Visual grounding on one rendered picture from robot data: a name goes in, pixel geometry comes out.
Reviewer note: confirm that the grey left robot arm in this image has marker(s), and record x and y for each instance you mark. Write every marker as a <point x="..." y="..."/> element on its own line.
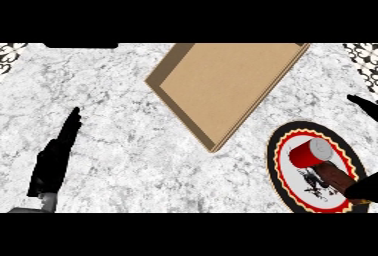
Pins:
<point x="47" y="201"/>

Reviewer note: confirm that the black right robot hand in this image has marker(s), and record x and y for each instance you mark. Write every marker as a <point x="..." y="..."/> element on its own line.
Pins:
<point x="363" y="190"/>

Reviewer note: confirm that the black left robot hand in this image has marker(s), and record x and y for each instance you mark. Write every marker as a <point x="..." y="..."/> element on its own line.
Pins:
<point x="52" y="163"/>

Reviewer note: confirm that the brown bottle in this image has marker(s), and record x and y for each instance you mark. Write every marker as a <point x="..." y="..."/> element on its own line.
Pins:
<point x="337" y="176"/>

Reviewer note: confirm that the red can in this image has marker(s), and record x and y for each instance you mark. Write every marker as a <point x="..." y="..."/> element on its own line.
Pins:
<point x="303" y="156"/>

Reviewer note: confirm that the tan cardboard box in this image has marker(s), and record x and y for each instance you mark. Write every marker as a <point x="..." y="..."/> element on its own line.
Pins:
<point x="221" y="90"/>

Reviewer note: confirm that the black rimmed decorated plate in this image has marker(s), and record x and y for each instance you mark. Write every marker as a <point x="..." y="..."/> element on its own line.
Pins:
<point x="295" y="186"/>

